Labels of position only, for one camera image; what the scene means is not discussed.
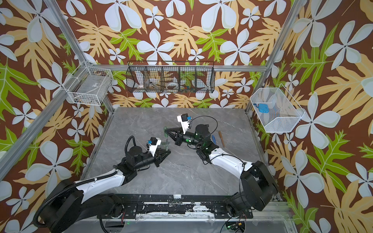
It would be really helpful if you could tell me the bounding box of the brown pen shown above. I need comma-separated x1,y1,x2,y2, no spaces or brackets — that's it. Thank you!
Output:
218,131,225,148

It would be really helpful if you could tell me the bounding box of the white mesh basket right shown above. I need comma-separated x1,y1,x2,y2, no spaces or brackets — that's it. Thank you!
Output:
250,85,306,134

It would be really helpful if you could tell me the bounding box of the white wire basket left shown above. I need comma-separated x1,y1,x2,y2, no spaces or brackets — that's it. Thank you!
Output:
63,62,113,106

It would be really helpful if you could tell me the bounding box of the electronics board with led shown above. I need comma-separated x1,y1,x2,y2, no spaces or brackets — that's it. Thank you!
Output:
223,221,245,233

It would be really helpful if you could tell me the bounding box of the green pen cap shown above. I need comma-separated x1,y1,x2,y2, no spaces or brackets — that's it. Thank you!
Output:
163,127,168,138

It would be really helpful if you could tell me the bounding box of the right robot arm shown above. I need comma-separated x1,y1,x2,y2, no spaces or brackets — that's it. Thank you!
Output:
164,124,278,216

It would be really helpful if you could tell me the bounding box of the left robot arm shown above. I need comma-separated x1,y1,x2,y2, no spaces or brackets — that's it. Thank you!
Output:
33,136,171,233

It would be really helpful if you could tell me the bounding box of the blue object in basket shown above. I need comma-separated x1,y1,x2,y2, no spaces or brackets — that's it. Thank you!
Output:
256,103,270,114

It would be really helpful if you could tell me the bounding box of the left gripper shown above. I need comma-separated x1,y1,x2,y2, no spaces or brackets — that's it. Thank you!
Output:
133,148,171,172

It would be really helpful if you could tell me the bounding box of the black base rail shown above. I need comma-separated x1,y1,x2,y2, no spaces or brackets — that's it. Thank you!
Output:
115,194,253,220

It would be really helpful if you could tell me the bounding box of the black wire basket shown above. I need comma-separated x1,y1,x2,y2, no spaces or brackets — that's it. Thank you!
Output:
125,61,216,93

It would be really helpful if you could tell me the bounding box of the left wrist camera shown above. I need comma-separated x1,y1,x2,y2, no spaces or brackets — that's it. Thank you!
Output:
147,137,161,157

